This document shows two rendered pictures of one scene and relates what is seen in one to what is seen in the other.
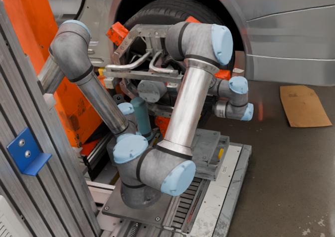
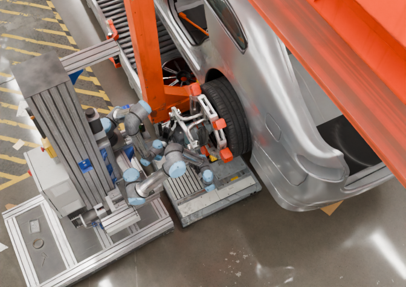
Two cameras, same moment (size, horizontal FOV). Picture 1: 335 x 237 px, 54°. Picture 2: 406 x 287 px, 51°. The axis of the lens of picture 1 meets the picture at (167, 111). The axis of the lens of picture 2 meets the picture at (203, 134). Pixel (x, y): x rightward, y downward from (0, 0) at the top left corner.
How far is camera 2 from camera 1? 2.27 m
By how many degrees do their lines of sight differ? 32
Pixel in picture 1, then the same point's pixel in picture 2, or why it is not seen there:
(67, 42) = (130, 120)
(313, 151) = (295, 220)
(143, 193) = not seen: hidden behind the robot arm
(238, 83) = (205, 175)
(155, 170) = (128, 191)
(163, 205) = not seen: hidden behind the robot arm
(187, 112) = (150, 183)
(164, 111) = not seen: hidden behind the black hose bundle
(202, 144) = (228, 165)
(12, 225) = (69, 184)
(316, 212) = (249, 250)
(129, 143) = (131, 173)
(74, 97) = (159, 102)
